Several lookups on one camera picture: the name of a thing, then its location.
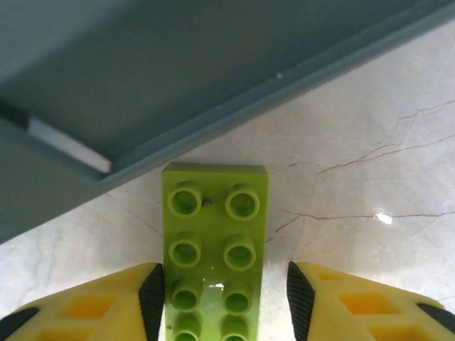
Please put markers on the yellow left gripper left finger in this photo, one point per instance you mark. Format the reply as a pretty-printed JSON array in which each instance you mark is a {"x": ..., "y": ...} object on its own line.
[{"x": 71, "y": 312}]

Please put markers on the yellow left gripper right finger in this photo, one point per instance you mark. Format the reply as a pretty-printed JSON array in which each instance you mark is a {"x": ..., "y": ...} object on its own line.
[{"x": 373, "y": 312}]

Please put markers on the green lego brick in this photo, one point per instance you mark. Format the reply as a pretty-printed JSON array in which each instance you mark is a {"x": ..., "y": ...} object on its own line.
[{"x": 213, "y": 227}]

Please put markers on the grey plastic storage bin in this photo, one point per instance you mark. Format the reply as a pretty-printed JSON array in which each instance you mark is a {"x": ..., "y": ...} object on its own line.
[{"x": 142, "y": 71}]

